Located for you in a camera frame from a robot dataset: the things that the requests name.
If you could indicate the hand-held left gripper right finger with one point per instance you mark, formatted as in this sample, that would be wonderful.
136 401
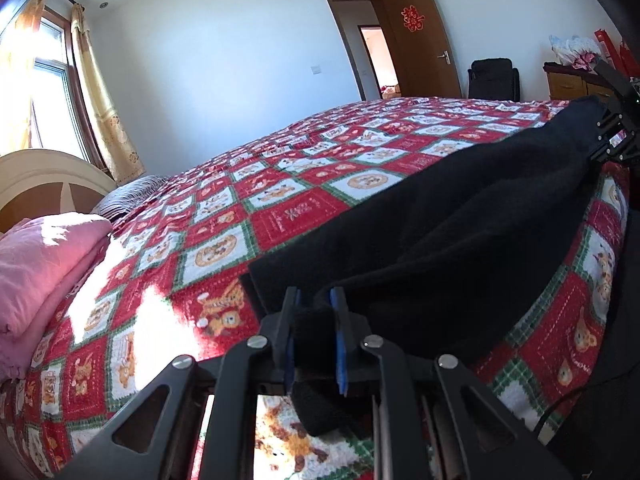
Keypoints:
340 340

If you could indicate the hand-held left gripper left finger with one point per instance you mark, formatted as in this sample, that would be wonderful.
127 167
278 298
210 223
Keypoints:
295 302

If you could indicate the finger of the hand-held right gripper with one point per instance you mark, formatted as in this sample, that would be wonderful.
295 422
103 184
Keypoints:
622 92
602 152

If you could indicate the black pants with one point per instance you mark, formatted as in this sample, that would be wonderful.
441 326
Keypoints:
450 235

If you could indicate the red gift boxes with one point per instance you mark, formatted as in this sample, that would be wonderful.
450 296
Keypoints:
607 47

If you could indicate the wooden cabinet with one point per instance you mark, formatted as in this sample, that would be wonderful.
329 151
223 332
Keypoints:
567 85

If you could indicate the white plastic bag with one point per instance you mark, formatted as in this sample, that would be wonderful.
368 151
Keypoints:
567 47

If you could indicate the red checked printed blanket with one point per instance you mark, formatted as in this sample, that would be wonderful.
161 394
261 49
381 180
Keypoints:
225 220

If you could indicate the black chair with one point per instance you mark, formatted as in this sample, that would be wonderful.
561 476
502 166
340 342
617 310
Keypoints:
492 80

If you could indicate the striped pillow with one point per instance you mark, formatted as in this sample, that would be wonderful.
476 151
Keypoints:
130 195

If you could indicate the brown wooden door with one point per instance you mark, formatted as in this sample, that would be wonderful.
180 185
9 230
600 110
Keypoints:
420 65

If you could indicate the red paper door decoration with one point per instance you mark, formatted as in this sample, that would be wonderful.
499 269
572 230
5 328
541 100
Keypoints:
412 18

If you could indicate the pink folded blanket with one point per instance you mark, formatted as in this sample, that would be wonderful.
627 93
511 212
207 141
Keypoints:
40 265

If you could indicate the yellow patterned curtain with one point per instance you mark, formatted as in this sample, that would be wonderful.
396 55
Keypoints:
107 125

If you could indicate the cream wooden headboard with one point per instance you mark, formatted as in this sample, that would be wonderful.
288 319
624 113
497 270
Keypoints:
35 175

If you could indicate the window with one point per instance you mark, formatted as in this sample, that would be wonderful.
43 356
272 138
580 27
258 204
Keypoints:
52 105

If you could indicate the yellow sheer curtain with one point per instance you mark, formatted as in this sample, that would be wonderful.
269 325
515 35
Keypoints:
22 60

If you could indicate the brown door frame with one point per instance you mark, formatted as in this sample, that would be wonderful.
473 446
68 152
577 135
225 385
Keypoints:
345 25

